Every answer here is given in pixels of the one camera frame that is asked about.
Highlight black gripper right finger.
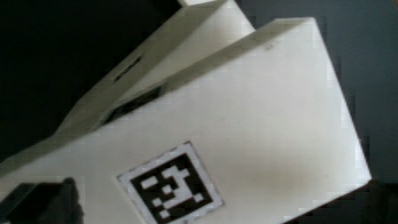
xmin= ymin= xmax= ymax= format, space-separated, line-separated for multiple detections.
xmin=330 ymin=181 xmax=398 ymax=224

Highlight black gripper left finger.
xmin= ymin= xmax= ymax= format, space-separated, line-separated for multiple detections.
xmin=0 ymin=177 xmax=80 ymax=224

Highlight white cabinet top block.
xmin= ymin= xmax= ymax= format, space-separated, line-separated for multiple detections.
xmin=0 ymin=18 xmax=371 ymax=224

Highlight white cabinet body frame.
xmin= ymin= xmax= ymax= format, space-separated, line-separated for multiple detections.
xmin=0 ymin=0 xmax=254 ymax=171

